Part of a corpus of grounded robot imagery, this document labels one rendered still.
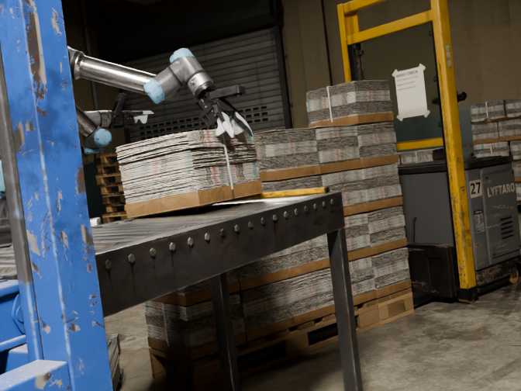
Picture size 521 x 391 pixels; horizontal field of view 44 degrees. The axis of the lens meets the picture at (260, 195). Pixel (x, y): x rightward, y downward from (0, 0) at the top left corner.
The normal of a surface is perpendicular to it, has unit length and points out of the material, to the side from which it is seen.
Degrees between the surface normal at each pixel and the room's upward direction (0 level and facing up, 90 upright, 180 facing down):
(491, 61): 90
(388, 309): 90
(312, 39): 90
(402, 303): 90
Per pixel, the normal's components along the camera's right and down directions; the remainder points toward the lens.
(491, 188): 0.62, -0.04
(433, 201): -0.78, 0.12
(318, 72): -0.50, 0.11
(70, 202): 0.87, -0.07
